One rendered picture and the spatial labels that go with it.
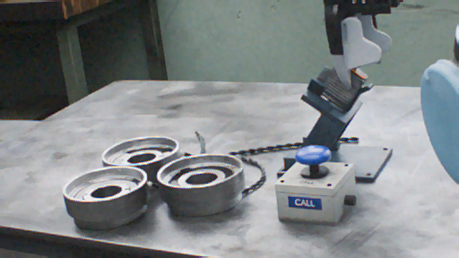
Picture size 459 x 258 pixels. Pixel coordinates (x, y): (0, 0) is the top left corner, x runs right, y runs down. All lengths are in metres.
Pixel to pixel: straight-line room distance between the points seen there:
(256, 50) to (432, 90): 2.09
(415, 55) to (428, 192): 1.62
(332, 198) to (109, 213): 0.26
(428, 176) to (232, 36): 1.84
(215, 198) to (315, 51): 1.76
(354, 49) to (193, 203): 0.26
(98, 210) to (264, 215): 0.19
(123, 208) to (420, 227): 0.34
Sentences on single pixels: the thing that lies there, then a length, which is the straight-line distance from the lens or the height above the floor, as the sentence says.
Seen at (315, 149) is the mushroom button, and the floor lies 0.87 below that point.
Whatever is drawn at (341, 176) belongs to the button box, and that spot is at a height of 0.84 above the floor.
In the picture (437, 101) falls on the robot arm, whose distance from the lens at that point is 0.68.
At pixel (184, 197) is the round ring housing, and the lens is 0.94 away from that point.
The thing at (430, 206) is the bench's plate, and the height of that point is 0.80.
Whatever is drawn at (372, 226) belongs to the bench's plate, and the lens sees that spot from 0.89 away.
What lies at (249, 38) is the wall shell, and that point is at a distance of 2.75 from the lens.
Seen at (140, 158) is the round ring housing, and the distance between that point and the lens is 1.10.
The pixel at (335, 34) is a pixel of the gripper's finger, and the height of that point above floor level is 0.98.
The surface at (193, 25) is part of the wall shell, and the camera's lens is 2.85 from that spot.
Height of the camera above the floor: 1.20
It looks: 20 degrees down
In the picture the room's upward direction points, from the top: 7 degrees counter-clockwise
